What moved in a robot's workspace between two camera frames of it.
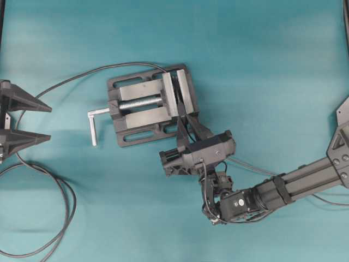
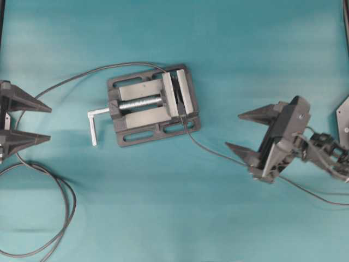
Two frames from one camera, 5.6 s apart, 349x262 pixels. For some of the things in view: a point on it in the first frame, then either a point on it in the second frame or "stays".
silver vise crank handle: x=91 y=113 stays
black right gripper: x=208 y=149 → x=288 y=121
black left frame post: x=2 y=10 stays
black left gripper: x=12 y=97 stays
